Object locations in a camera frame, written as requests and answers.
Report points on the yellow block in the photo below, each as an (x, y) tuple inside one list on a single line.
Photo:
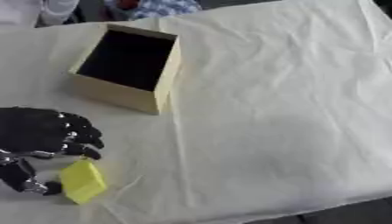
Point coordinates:
[(82, 180)]

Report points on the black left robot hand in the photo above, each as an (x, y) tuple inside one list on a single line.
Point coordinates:
[(35, 131)]

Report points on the person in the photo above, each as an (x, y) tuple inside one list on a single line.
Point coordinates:
[(81, 8)]

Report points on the tan cardboard box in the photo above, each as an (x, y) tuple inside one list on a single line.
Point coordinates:
[(127, 68)]

